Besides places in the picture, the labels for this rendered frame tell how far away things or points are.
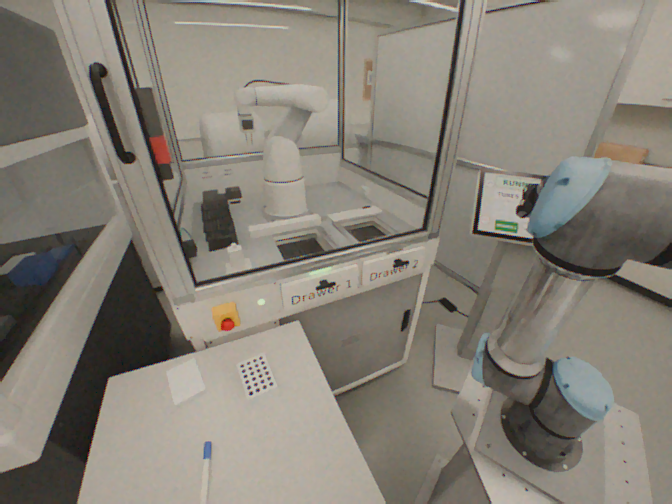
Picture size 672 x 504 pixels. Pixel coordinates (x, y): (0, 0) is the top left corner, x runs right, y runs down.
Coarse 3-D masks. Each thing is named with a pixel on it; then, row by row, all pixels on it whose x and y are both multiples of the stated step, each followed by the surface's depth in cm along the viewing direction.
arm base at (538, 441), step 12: (516, 408) 60; (528, 408) 56; (516, 420) 58; (528, 420) 55; (516, 432) 57; (528, 432) 54; (540, 432) 52; (552, 432) 50; (528, 444) 54; (540, 444) 52; (552, 444) 51; (564, 444) 50; (576, 444) 51; (540, 456) 53; (552, 456) 51; (564, 456) 51
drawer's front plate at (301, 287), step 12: (312, 276) 88; (324, 276) 89; (336, 276) 91; (348, 276) 94; (288, 288) 85; (300, 288) 87; (312, 288) 89; (348, 288) 97; (288, 300) 87; (300, 300) 90; (312, 300) 92
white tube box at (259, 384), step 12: (252, 360) 75; (264, 360) 75; (240, 372) 71; (252, 372) 72; (264, 372) 71; (252, 384) 68; (264, 384) 68; (276, 384) 68; (252, 396) 65; (264, 396) 67
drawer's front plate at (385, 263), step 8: (416, 248) 104; (424, 248) 105; (384, 256) 99; (392, 256) 99; (400, 256) 101; (408, 256) 103; (416, 256) 105; (368, 264) 95; (376, 264) 97; (384, 264) 99; (392, 264) 101; (416, 264) 108; (368, 272) 97; (376, 272) 99; (400, 272) 106; (408, 272) 108; (368, 280) 100; (376, 280) 102
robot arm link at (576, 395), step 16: (560, 368) 48; (576, 368) 48; (592, 368) 48; (544, 384) 48; (560, 384) 46; (576, 384) 45; (592, 384) 45; (608, 384) 45; (544, 400) 48; (560, 400) 46; (576, 400) 43; (592, 400) 43; (608, 400) 43; (544, 416) 50; (560, 416) 47; (576, 416) 45; (592, 416) 43; (560, 432) 48; (576, 432) 47
